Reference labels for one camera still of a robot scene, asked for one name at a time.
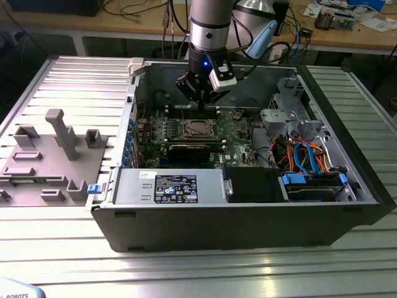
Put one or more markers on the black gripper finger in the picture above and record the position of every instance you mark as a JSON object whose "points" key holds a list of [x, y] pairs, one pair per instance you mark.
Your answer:
{"points": [[186, 83], [215, 97]]}

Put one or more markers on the metal CPU locking lever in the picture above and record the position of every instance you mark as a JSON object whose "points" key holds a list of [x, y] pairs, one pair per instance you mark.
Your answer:
{"points": [[183, 111]]}

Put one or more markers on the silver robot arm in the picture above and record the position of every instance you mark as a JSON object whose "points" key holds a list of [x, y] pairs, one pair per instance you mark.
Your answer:
{"points": [[209, 34]]}

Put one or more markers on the black RAM slot row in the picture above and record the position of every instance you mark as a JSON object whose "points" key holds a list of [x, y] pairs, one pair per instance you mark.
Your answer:
{"points": [[195, 140], [174, 113]]}

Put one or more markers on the CPU socket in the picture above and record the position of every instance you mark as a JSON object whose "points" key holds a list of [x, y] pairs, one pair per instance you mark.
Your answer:
{"points": [[200, 136]]}

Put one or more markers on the green motherboard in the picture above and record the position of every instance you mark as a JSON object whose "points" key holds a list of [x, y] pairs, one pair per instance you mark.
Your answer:
{"points": [[235, 146]]}

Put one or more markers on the black graphics card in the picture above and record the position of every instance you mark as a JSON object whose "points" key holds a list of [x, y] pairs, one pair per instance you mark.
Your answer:
{"points": [[189, 153]]}

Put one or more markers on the grey metal drive cage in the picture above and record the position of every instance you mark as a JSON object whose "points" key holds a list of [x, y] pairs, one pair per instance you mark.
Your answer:
{"points": [[291, 93]]}

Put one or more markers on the wooden desk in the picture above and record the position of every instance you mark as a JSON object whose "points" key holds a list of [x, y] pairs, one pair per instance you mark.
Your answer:
{"points": [[124, 23]]}

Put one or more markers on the black drive bay box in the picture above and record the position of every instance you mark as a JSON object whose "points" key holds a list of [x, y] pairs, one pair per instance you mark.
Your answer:
{"points": [[251, 186]]}

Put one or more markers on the black power adapter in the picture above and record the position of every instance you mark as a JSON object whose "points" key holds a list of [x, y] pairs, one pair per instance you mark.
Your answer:
{"points": [[306, 32]]}

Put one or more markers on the grey power supply unit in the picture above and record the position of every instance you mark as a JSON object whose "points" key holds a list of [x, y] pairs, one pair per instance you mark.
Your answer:
{"points": [[130, 186]]}

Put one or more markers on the black PC case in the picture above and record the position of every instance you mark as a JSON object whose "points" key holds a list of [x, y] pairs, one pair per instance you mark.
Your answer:
{"points": [[217, 226]]}

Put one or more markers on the hard disk in blue carrier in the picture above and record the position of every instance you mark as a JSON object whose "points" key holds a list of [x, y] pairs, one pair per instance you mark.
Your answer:
{"points": [[310, 189]]}

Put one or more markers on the copper heat sink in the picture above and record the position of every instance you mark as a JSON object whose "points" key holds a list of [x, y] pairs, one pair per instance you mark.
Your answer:
{"points": [[324, 20]]}

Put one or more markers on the blue case latch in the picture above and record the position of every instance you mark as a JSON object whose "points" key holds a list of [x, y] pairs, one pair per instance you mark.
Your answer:
{"points": [[94, 188]]}

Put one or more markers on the metal drive unit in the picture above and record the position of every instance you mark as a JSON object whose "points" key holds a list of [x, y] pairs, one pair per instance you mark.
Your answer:
{"points": [[344, 21]]}

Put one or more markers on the black computer box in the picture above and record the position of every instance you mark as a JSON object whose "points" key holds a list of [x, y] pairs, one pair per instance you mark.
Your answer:
{"points": [[52, 7]]}

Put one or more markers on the grey plastic parts rack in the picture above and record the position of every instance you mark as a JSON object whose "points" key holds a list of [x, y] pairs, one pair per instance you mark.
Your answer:
{"points": [[46, 174]]}

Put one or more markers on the white paper sheet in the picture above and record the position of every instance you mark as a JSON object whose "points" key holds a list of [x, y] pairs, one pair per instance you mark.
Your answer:
{"points": [[376, 25]]}

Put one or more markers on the blue box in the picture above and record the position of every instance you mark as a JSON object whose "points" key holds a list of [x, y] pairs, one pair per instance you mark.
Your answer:
{"points": [[366, 3]]}

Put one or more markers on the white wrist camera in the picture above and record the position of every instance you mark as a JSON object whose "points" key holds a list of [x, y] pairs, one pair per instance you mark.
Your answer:
{"points": [[223, 82]]}

